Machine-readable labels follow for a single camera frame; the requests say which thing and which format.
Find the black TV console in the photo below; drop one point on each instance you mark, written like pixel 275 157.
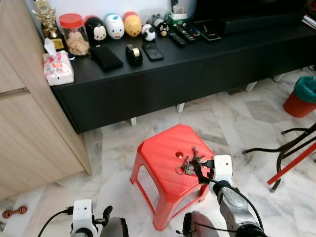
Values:
pixel 173 74

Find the gold trophy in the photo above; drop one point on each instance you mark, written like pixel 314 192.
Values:
pixel 48 19

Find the light wood cabinet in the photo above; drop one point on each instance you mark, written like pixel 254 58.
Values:
pixel 29 123

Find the black phone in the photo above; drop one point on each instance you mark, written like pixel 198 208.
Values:
pixel 153 52

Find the red waste bin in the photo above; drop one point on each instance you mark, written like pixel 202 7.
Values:
pixel 296 106

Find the pink tissue pack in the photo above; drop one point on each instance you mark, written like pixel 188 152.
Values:
pixel 58 69

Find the dark red wooden spindle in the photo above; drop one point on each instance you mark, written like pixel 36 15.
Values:
pixel 14 213

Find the grey left robot leg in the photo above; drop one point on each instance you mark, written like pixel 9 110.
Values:
pixel 116 229

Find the black mouse plush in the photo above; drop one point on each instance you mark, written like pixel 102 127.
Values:
pixel 96 29

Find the yellow orange plush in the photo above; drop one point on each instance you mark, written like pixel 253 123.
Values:
pixel 132 25

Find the stacked books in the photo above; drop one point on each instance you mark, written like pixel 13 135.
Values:
pixel 310 22

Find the black remote control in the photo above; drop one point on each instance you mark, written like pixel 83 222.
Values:
pixel 177 39
pixel 193 29
pixel 186 33

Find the green bin liner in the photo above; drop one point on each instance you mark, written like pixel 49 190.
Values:
pixel 307 88

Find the white blue plush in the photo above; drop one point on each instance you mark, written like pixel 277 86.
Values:
pixel 114 27

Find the green white box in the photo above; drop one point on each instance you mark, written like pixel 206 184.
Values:
pixel 177 19

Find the black television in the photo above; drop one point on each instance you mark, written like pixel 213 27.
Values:
pixel 256 10

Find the red plastic stool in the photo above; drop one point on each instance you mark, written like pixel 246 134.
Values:
pixel 163 158

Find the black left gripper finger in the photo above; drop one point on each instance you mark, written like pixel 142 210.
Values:
pixel 107 212

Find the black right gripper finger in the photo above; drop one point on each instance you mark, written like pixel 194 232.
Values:
pixel 200 163
pixel 200 177

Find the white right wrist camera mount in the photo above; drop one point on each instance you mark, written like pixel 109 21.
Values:
pixel 223 169

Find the black tray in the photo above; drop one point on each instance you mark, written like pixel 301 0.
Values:
pixel 210 33

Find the black wallet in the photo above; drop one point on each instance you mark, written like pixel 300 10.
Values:
pixel 106 58

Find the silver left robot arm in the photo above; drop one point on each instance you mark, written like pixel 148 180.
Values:
pixel 81 234

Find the key bunch purple carabiner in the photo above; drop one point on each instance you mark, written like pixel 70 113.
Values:
pixel 185 169

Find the black white penguin figure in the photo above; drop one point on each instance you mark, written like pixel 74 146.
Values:
pixel 161 25

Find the black tape dispenser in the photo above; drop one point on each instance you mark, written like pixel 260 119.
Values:
pixel 134 55

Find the red lidded snack jar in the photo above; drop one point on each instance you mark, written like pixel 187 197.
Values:
pixel 75 37

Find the small panda figure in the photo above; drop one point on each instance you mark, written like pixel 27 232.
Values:
pixel 148 33

